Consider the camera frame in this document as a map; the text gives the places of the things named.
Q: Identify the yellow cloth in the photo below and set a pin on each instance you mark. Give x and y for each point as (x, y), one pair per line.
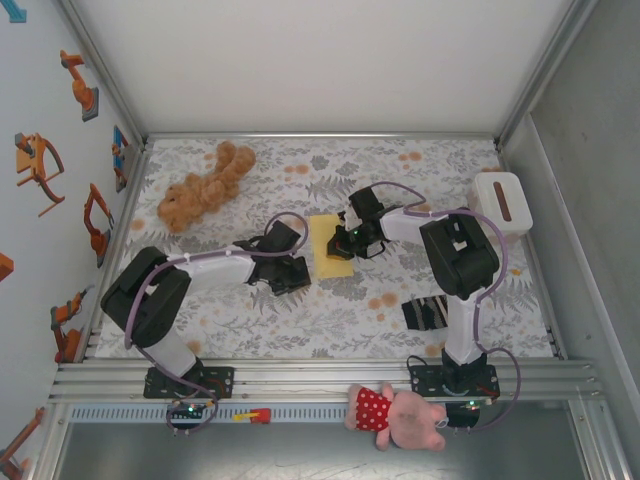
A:
(325, 265)

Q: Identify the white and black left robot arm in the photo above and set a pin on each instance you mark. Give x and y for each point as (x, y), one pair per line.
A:
(145, 295)

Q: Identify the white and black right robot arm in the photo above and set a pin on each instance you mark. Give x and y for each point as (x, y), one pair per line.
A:
(460, 255)

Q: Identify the floral fern print tablecloth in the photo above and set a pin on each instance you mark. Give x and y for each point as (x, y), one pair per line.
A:
(300, 320)

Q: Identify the black white striped sock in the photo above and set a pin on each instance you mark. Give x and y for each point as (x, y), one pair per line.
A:
(425, 312)

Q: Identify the brown teddy bear plush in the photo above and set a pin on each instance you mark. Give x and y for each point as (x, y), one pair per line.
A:
(225, 170)

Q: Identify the red and yellow tag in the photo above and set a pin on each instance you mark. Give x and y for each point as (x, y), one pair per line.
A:
(257, 416)

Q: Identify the white tissue box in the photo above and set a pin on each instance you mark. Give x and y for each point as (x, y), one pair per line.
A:
(520, 200)

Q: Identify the small circuit board with LED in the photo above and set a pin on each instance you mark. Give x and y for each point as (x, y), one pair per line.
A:
(472, 403)
(190, 410)

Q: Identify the pink pig plush red dress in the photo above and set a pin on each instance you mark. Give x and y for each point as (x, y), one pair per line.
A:
(415, 420)

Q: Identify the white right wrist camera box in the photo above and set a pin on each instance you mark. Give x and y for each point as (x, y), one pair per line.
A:
(351, 220)

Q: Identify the wide aluminium extrusion rail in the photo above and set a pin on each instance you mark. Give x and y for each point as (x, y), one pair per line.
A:
(300, 380)

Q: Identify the thin aluminium frame bar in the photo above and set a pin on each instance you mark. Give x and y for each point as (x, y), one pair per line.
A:
(320, 136)

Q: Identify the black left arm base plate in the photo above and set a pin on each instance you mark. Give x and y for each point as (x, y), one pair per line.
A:
(225, 382)

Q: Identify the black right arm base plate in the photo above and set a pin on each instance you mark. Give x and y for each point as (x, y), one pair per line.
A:
(425, 382)

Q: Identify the blue and orange wall sticker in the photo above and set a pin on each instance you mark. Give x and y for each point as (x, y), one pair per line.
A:
(120, 150)

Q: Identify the aluminium frame post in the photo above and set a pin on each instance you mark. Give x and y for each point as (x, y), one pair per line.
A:
(545, 70)
(100, 65)

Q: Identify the orange claw gripper wall sticker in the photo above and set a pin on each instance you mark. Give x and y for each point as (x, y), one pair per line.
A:
(32, 162)

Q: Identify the orange block wall sticker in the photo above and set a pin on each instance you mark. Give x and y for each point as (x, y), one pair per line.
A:
(5, 267)

